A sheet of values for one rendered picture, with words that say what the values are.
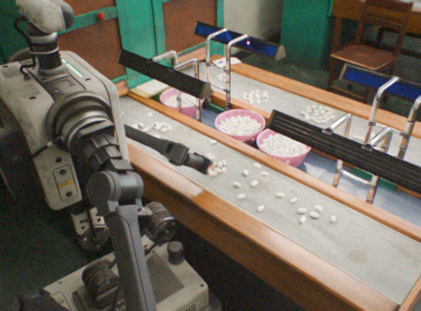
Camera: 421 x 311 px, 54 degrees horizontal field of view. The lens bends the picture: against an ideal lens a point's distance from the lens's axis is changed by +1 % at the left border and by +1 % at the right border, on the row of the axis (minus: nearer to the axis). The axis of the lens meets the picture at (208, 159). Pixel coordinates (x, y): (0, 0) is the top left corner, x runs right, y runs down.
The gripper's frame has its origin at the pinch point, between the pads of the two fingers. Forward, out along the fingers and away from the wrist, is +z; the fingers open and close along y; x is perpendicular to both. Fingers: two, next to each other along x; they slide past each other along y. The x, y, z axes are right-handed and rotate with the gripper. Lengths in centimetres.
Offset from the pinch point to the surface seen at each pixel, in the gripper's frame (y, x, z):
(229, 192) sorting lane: -11.4, 6.4, 4.6
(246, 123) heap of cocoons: 22, -25, 43
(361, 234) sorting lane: -64, -4, 18
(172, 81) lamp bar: 35.2, -26.7, -8.4
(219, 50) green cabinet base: 98, -66, 83
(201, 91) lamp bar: 16.9, -27.9, -7.7
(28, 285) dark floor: 75, 108, -4
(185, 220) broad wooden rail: -0.6, 26.2, -1.1
